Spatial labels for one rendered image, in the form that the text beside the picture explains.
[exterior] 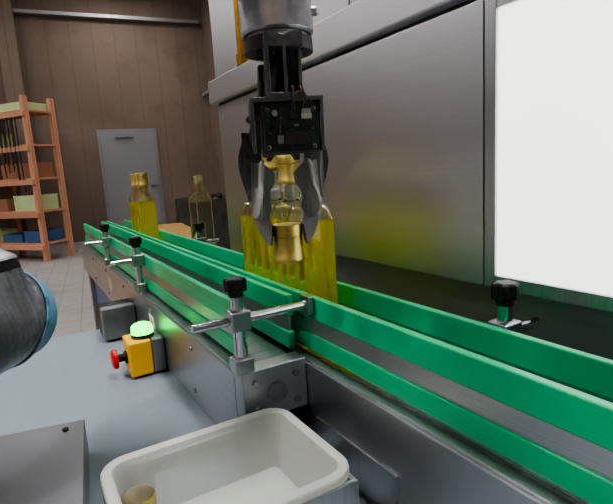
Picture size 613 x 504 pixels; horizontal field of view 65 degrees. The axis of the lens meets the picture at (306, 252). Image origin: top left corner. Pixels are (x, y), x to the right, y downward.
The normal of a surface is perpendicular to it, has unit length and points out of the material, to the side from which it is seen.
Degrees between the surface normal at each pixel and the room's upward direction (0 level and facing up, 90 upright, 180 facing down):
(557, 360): 90
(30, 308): 73
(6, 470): 3
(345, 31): 90
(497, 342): 90
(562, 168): 90
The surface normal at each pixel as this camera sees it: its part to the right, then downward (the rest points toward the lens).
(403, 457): -0.86, 0.14
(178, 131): 0.40, 0.13
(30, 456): -0.01, -0.98
